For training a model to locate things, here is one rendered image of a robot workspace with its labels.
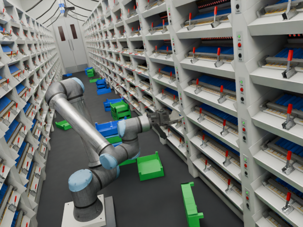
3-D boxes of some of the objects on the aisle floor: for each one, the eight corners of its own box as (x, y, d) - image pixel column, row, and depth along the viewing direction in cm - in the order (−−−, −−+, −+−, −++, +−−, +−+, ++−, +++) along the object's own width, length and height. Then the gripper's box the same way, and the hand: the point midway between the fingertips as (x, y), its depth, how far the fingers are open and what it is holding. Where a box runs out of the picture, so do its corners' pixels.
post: (255, 244, 131) (237, -192, 76) (244, 231, 139) (220, -168, 84) (286, 230, 135) (290, -189, 81) (273, 219, 144) (269, -166, 89)
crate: (164, 175, 204) (162, 167, 202) (140, 181, 203) (138, 172, 201) (158, 158, 233) (157, 151, 230) (137, 163, 231) (135, 155, 229)
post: (162, 144, 259) (131, -44, 204) (160, 141, 268) (129, -41, 213) (180, 139, 264) (154, -46, 209) (176, 136, 272) (150, -43, 218)
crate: (192, 246, 136) (187, 216, 129) (184, 209, 164) (180, 183, 158) (207, 244, 135) (203, 214, 129) (196, 207, 164) (193, 181, 157)
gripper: (149, 116, 131) (185, 107, 137) (144, 111, 140) (179, 104, 145) (151, 131, 134) (187, 122, 139) (146, 126, 142) (180, 118, 148)
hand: (181, 118), depth 143 cm, fingers closed
